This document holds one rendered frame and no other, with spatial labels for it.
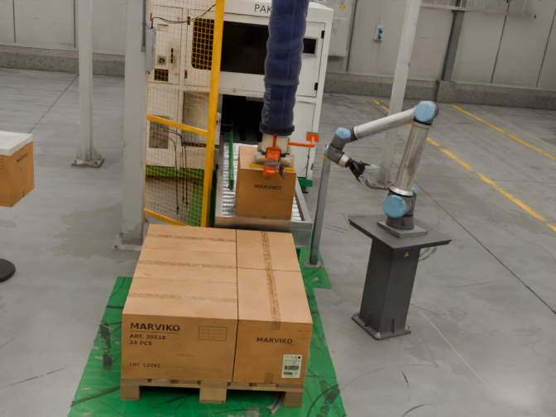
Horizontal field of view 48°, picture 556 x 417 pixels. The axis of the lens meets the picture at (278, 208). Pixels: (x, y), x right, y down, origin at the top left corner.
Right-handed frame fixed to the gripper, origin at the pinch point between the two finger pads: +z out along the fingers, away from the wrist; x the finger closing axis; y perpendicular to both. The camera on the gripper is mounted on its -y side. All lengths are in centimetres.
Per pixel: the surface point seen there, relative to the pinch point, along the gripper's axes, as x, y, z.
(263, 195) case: 57, 11, -63
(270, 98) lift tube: -15, -9, -82
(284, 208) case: 60, 18, -46
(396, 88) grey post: 9, 328, -45
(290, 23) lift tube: -63, -10, -89
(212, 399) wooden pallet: 115, -123, -11
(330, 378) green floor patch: 100, -68, 40
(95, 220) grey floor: 185, 54, -202
